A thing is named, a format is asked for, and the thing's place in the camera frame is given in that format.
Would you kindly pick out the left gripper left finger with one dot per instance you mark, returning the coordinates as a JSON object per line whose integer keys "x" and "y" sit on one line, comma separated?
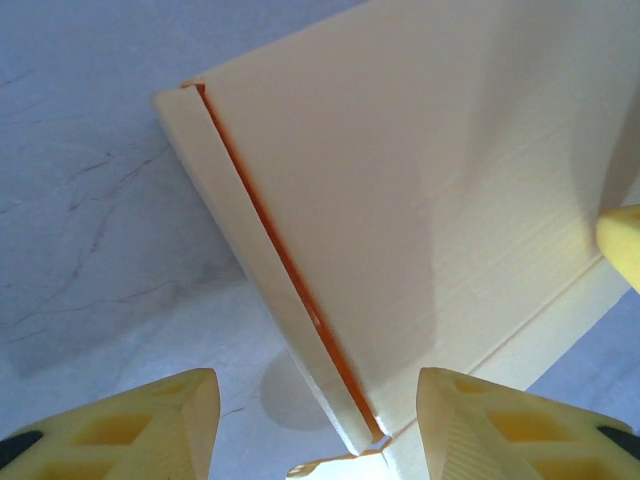
{"x": 125, "y": 435}

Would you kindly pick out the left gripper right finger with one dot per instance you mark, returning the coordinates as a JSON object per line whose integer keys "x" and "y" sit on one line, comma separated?
{"x": 500, "y": 435}

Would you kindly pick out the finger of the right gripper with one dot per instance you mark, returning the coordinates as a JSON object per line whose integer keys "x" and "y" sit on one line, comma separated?
{"x": 622, "y": 240}

